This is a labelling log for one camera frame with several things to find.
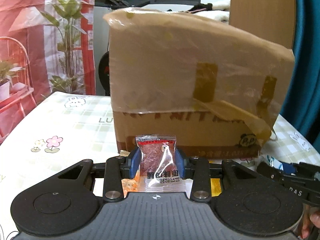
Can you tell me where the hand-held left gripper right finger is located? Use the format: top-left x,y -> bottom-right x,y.
174,147 -> 254,202

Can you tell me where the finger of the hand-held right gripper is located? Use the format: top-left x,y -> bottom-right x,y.
256,162 -> 312,200

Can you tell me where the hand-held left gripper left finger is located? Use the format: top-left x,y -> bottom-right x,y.
56,147 -> 141,202

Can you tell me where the blue and white snack packet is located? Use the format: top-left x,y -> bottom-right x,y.
260,154 -> 288,174

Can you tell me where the clear dried meat packet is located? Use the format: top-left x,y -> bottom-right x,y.
135,134 -> 187,193

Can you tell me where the taped cardboard box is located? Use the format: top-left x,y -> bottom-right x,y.
103,7 -> 295,159

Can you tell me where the person's right hand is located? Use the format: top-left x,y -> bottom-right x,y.
301,204 -> 320,240

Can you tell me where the orange snack packet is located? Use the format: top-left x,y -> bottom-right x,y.
122,179 -> 138,193

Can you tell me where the red snack packet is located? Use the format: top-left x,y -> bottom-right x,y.
239,156 -> 258,166

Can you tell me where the teal curtain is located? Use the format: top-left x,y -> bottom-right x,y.
279,0 -> 320,153

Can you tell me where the white jacket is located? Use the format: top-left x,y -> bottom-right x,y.
185,1 -> 230,25

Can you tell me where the wooden board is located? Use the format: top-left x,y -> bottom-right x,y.
229,0 -> 298,50

